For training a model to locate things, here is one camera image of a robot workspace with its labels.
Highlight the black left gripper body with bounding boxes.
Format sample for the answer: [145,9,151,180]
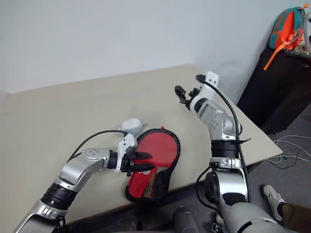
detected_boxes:
[121,150,137,177]

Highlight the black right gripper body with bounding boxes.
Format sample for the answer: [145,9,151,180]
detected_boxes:
[183,87,202,109]

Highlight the red paddle case black mesh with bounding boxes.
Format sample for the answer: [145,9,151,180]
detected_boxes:
[124,126,181,204]

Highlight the white crumpled cloth lump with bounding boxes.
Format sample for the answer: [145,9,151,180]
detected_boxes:
[118,117,148,135]

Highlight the dark grey rounded cylinder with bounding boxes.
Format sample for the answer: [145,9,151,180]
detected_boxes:
[121,214,143,233]
[173,206,196,233]

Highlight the black cabinet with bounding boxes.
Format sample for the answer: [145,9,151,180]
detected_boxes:
[236,47,311,135]

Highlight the teal and orange backpack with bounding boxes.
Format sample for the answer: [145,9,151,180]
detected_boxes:
[263,3,309,71]

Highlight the white stand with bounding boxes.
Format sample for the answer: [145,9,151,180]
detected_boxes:
[300,31,311,56]

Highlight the white sneaker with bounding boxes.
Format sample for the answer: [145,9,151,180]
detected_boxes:
[261,184,288,223]

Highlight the brown trouser leg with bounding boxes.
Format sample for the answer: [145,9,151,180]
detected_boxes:
[281,203,311,233]

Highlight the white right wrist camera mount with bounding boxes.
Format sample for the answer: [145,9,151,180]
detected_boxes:
[190,71,220,113]

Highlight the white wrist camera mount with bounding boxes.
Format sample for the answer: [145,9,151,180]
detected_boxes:
[114,133,138,173]
[190,71,220,113]

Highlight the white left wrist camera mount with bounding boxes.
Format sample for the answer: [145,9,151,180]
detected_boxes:
[114,133,138,173]

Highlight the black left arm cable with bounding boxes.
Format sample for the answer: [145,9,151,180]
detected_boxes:
[67,130,128,164]

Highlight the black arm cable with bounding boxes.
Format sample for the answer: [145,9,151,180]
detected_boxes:
[195,79,252,212]
[67,130,128,164]

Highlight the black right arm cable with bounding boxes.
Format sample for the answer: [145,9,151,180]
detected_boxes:
[195,79,252,212]

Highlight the white floor cables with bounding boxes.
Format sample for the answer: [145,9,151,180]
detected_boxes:
[266,134,311,171]

